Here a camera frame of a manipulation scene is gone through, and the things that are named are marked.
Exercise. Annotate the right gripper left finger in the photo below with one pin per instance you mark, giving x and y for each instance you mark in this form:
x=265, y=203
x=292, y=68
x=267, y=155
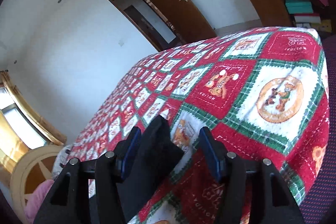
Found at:
x=68, y=201

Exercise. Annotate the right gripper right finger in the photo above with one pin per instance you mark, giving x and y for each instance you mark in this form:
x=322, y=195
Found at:
x=271, y=202

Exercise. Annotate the black pants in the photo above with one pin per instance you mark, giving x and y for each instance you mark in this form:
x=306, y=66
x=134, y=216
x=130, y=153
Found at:
x=157, y=156

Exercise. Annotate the pink folded quilt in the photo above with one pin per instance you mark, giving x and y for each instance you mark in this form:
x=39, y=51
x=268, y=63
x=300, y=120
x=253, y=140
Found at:
x=36, y=199

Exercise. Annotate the white patterned pillow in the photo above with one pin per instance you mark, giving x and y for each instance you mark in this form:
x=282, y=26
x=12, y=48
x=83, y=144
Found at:
x=60, y=161

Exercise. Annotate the cream round headboard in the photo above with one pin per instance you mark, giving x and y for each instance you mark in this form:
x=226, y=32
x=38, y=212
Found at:
x=31, y=170

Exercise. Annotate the window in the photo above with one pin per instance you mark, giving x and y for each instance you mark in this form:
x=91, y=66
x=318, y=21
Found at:
x=25, y=130

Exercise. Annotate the yellow curtain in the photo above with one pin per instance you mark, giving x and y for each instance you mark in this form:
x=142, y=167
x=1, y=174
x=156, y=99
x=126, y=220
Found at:
x=12, y=147

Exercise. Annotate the red patchwork bedspread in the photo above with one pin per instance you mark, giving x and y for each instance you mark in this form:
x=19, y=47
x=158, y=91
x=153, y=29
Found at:
x=263, y=93

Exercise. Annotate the white box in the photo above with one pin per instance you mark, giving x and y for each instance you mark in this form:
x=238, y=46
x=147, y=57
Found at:
x=307, y=18

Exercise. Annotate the brown wooden door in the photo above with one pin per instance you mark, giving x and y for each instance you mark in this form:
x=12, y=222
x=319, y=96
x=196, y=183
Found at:
x=187, y=20

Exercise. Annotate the teal box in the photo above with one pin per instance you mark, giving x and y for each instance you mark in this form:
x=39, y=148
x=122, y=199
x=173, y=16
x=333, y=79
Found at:
x=299, y=6

